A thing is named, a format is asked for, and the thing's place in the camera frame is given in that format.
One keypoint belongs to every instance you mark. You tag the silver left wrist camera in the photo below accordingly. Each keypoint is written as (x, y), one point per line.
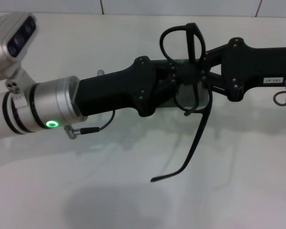
(9, 40)

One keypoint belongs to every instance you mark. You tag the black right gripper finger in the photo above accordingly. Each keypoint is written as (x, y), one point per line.
(217, 82)
(212, 59)

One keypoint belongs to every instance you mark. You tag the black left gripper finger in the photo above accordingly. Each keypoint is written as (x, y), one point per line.
(166, 86)
(169, 68)

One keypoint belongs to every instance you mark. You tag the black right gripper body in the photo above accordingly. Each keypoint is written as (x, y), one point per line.
(252, 66)

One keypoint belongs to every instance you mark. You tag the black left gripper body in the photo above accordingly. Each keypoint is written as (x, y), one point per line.
(109, 93)

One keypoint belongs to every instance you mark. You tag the black glasses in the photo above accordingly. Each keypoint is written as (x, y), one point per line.
(200, 133)

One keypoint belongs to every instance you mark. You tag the green glasses case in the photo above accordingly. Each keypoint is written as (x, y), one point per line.
(178, 62)

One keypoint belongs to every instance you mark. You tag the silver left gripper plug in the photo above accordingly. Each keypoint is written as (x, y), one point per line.
(100, 72)

